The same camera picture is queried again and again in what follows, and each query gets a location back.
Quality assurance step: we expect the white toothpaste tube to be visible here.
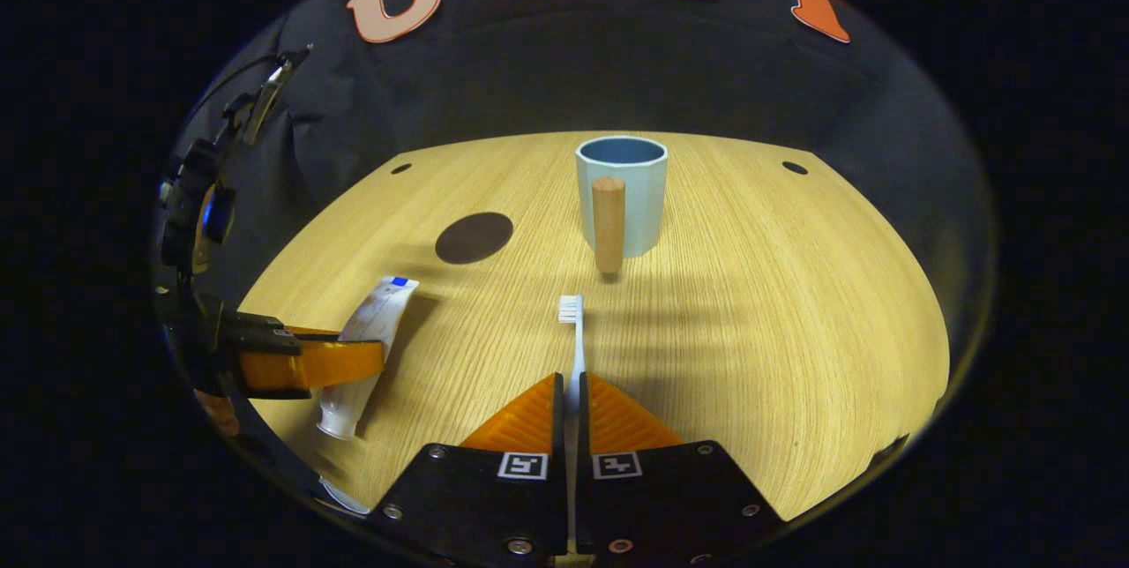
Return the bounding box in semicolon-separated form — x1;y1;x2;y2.
316;276;421;441

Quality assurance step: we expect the white toothbrush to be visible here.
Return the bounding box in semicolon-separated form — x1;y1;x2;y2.
557;295;587;542

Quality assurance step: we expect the light blue cup wooden handle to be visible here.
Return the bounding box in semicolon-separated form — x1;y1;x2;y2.
575;136;669;276

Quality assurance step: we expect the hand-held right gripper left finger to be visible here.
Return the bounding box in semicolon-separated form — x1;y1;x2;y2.
366;372;570;568

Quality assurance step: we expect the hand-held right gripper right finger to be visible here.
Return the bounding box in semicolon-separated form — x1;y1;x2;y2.
573;372;786;568

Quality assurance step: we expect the dark round coaster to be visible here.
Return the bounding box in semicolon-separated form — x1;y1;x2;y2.
435;212;514;265

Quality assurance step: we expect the black backdrop cloth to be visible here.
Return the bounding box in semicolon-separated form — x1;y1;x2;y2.
176;0;998;348

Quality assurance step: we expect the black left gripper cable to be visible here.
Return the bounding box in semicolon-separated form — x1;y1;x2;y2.
190;52;292;123

